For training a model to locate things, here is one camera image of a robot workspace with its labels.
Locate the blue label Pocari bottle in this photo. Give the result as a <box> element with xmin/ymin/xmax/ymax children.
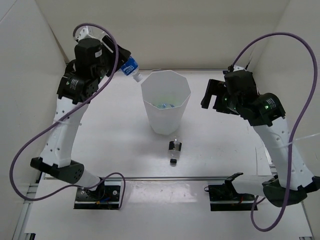
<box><xmin>120</xmin><ymin>56</ymin><xmax>143</xmax><ymax>83</ymax></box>

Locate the blue label Aquarius bottle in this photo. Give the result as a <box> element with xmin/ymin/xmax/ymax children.
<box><xmin>155</xmin><ymin>102</ymin><xmax>175</xmax><ymax>109</ymax></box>

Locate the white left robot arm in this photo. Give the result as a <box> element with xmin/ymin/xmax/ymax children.
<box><xmin>30</xmin><ymin>23</ymin><xmax>138</xmax><ymax>200</ymax></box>

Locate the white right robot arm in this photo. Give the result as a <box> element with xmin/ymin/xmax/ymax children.
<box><xmin>201</xmin><ymin>69</ymin><xmax>320</xmax><ymax>207</ymax></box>

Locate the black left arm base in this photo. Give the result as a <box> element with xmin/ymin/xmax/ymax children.
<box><xmin>73</xmin><ymin>180</ymin><xmax>122</xmax><ymax>210</ymax></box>

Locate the white octagonal plastic bin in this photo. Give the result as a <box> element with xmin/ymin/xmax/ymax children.
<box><xmin>141</xmin><ymin>70</ymin><xmax>191</xmax><ymax>135</ymax></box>

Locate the small black label bottle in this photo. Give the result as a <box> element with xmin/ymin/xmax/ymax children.
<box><xmin>168</xmin><ymin>136</ymin><xmax>183</xmax><ymax>167</ymax></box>

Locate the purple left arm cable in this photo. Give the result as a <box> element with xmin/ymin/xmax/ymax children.
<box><xmin>9</xmin><ymin>22</ymin><xmax>126</xmax><ymax>211</ymax></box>

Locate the aluminium rail across table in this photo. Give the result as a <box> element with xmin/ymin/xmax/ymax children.
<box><xmin>44</xmin><ymin>174</ymin><xmax>253</xmax><ymax>183</ymax></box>

